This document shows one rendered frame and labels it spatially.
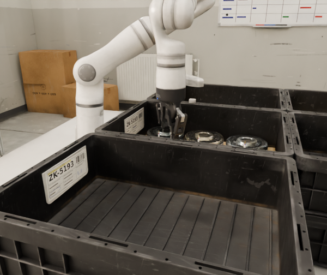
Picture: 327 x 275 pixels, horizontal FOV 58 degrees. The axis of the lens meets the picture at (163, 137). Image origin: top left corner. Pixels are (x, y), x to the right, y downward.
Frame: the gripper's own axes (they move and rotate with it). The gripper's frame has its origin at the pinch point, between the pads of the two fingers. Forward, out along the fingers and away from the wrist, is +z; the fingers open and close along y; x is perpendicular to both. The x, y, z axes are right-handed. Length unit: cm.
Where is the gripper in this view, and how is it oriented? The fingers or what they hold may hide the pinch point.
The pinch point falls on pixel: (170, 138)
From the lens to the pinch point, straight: 80.4
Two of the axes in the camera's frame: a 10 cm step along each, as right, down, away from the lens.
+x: 9.0, -1.6, 4.1
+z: 0.0, 9.3, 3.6
